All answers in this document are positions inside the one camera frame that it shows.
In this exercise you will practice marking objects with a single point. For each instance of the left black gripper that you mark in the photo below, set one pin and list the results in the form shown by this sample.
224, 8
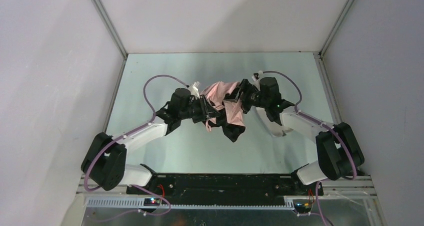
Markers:
204, 108

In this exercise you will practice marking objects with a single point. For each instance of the pink black folding umbrella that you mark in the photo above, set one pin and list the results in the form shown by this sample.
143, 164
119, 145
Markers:
230, 118

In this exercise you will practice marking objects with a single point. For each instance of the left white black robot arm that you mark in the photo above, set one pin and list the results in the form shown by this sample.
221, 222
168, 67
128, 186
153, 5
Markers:
106, 160

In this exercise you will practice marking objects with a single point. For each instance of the open grey umbrella case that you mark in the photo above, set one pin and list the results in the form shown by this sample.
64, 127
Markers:
273, 128

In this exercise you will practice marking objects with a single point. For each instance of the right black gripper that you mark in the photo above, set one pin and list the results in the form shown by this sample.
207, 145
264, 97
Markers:
243, 92

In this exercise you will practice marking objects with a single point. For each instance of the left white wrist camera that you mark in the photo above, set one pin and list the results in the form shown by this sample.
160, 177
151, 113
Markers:
193, 89

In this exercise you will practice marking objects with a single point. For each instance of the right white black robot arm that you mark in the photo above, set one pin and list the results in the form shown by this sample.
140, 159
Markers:
338, 151

